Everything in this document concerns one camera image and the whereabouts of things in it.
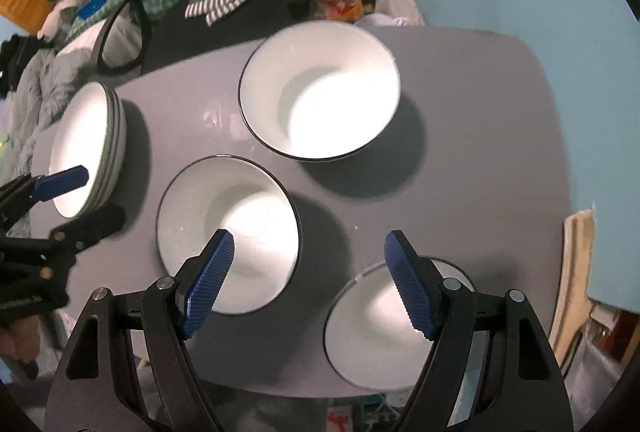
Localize light wooden planks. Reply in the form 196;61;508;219
547;209;596;363

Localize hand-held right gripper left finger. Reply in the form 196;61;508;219
42;229;235;432

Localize black clothes pile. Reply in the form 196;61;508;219
0;35;43;98

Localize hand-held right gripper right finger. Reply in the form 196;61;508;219
384;230;574;432

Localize beige fabric bundle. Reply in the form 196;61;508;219
37;0;83;40

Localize person's left hand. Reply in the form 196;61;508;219
0;313;41;363

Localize white crumpled bag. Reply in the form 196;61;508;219
357;12;426;29

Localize grey quilted duvet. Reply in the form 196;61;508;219
0;47;96;193

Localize medium white bowl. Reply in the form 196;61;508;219
156;155;302;317

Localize bed with grey sheet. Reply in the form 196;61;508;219
55;5;146;73

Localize large white bowl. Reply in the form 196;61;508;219
239;21;402;163

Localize white plate with dark rim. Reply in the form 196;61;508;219
87;85;121;215
48;82;113;219
92;87;127;213

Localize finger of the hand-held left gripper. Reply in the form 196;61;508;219
50;205;126;254
0;165;90;225

